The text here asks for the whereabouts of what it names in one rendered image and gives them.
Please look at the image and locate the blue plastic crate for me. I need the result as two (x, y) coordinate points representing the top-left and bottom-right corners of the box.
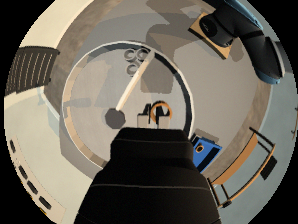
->
(190, 133), (222, 173)

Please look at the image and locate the bronze bushing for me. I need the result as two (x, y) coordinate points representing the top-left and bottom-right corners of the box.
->
(150, 101), (172, 123)
(195, 143), (203, 152)

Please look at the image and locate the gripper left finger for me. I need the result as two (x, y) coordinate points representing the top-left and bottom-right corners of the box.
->
(137, 104), (151, 128)

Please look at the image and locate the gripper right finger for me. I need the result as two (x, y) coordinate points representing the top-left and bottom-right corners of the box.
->
(156, 106), (170, 129)

